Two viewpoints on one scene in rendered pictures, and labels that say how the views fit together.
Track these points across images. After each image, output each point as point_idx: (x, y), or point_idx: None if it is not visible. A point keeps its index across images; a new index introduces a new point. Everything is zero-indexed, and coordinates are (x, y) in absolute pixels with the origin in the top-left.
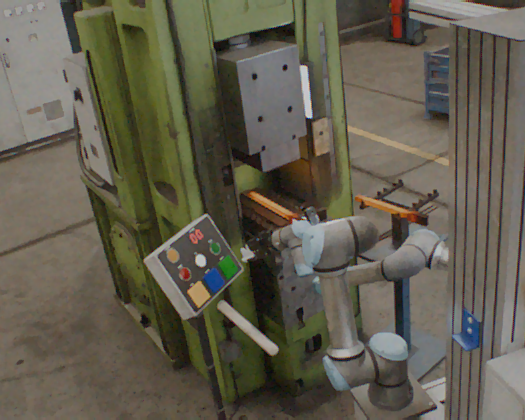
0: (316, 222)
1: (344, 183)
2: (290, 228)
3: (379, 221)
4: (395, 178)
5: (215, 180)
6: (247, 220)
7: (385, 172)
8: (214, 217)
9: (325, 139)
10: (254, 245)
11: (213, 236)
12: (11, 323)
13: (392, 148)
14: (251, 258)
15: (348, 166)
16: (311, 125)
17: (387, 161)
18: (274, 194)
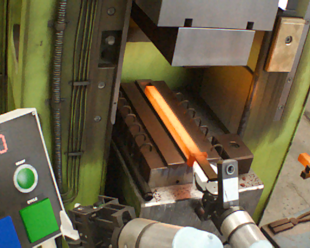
0: (232, 189)
1: (288, 124)
2: (169, 241)
3: (289, 159)
4: None
5: (85, 49)
6: (124, 130)
7: (307, 107)
8: (65, 111)
9: (290, 51)
10: (82, 225)
11: (31, 155)
12: None
13: None
14: (71, 242)
15: (303, 103)
16: (279, 21)
17: None
18: (185, 99)
